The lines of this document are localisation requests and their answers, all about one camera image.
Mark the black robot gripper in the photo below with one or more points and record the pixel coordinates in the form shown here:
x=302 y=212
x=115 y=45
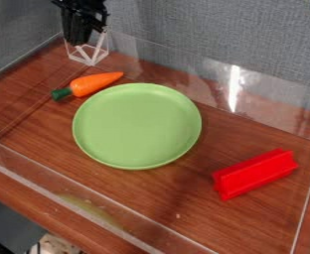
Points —
x=83 y=16

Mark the orange toy carrot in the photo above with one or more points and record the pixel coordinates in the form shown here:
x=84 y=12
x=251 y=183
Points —
x=87 y=84

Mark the green round plate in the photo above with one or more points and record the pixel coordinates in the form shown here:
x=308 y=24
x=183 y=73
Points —
x=136 y=126

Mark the red plastic block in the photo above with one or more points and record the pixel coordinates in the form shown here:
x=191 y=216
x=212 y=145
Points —
x=253 y=173

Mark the clear acrylic enclosure walls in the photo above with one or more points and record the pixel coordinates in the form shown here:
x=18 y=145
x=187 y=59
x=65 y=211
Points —
x=163 y=210

